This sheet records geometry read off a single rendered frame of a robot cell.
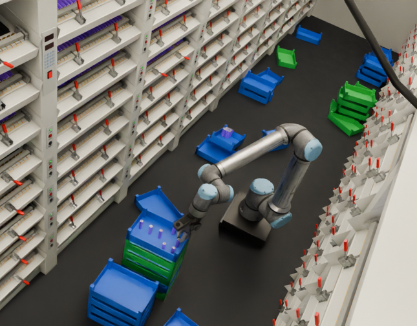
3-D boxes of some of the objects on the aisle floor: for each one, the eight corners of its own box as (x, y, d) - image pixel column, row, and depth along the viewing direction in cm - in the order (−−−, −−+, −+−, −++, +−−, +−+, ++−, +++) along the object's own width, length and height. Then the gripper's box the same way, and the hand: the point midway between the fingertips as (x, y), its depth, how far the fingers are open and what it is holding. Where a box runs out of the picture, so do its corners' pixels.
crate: (222, 132, 401) (225, 123, 397) (242, 143, 396) (246, 134, 393) (209, 140, 374) (213, 131, 371) (231, 151, 370) (235, 143, 367)
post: (177, 145, 375) (233, -87, 258) (171, 151, 369) (225, -84, 251) (156, 134, 380) (202, -99, 262) (150, 140, 373) (194, -97, 255)
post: (126, 195, 326) (165, -64, 208) (118, 204, 319) (154, -60, 201) (103, 182, 330) (129, -80, 212) (95, 189, 323) (116, -77, 206)
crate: (237, 158, 381) (240, 151, 376) (227, 171, 367) (229, 163, 361) (206, 141, 387) (208, 134, 382) (194, 153, 373) (196, 146, 368)
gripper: (208, 217, 243) (192, 244, 254) (197, 204, 248) (181, 231, 259) (196, 220, 237) (181, 248, 248) (185, 207, 242) (170, 235, 252)
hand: (178, 239), depth 250 cm, fingers closed, pressing on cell
